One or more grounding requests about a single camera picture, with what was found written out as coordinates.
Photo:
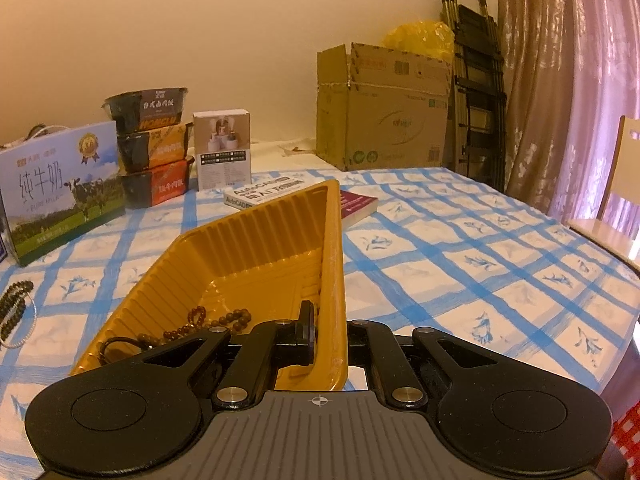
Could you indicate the black folding ladder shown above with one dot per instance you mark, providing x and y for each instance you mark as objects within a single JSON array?
[{"x": 475, "y": 85}]

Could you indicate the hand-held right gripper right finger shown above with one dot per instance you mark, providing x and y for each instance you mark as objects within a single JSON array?
[{"x": 364, "y": 336}]

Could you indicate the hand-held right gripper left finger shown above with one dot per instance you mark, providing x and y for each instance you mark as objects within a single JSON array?
[{"x": 308, "y": 330}]

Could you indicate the white wooden chair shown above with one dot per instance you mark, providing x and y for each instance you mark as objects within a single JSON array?
[{"x": 625, "y": 170}]

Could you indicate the white product box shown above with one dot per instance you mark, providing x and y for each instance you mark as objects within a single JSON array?
[{"x": 222, "y": 150}]

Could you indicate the brown patterned curtain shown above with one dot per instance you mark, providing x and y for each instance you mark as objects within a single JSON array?
[{"x": 535, "y": 85}]

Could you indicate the blue checked tablecloth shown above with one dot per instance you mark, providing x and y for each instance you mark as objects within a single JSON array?
[{"x": 450, "y": 270}]

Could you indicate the orange instant meal box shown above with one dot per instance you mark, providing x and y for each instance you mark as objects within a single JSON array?
[{"x": 160, "y": 147}]

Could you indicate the yellow plastic bag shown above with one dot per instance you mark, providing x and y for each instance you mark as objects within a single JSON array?
[{"x": 420, "y": 37}]

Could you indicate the milk carton box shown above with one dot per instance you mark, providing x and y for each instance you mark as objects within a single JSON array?
[{"x": 60, "y": 185}]

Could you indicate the gold ribbed plastic tray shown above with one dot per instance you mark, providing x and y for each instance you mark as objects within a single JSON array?
[{"x": 280, "y": 250}]

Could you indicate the red instant meal box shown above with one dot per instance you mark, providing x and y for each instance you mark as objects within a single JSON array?
[{"x": 160, "y": 185}]

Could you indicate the large cardboard box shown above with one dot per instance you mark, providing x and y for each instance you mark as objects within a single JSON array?
[{"x": 390, "y": 120}]

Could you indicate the white and maroon software book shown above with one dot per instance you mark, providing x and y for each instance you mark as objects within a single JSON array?
[{"x": 265, "y": 187}]

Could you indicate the red checked cloth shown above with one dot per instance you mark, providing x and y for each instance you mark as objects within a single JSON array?
[{"x": 627, "y": 430}]

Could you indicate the black instant meal box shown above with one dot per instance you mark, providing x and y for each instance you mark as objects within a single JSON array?
[{"x": 150, "y": 105}]

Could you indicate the pink sheer curtain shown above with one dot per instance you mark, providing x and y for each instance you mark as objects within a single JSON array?
[{"x": 605, "y": 50}]

